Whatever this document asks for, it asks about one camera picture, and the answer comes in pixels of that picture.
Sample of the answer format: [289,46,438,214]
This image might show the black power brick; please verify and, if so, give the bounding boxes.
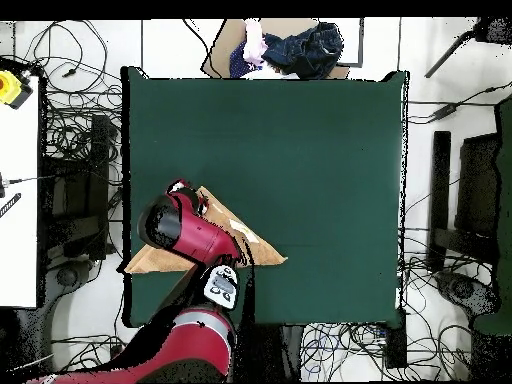
[431,104,459,121]

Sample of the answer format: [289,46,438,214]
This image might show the dark green table cloth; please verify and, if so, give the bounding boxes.
[120,66,409,329]

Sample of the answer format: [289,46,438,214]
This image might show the black power strip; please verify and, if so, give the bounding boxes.
[385,309,408,369]

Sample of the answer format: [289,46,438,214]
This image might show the yellow emergency stop button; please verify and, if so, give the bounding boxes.
[0,69,33,110]

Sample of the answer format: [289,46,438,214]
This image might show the black equipment stand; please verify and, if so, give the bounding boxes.
[39,113,121,261]

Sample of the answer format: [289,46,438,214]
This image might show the black cable tangle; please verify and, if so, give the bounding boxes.
[299,235,497,381]
[15,19,123,161]

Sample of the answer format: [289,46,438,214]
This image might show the black tripod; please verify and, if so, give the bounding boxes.
[424,17,512,79]

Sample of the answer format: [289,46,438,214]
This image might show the purple dotted cloth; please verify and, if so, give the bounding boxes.
[228,39,263,79]

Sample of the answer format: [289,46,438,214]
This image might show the dark blue jeans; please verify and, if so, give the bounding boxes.
[261,21,345,80]

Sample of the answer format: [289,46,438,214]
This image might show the orange terry towel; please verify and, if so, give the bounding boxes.
[123,184,289,275]

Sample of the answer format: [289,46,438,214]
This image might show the dark round device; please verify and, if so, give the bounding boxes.
[437,271,499,317]

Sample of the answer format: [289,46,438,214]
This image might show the pink cloth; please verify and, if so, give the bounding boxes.
[242,18,268,67]

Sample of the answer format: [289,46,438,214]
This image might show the black monitor stand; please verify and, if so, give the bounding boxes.
[427,129,501,273]

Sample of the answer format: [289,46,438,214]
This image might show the brown cardboard box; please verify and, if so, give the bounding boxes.
[200,17,351,80]

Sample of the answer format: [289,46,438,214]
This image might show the white table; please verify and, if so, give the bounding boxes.
[0,75,41,309]

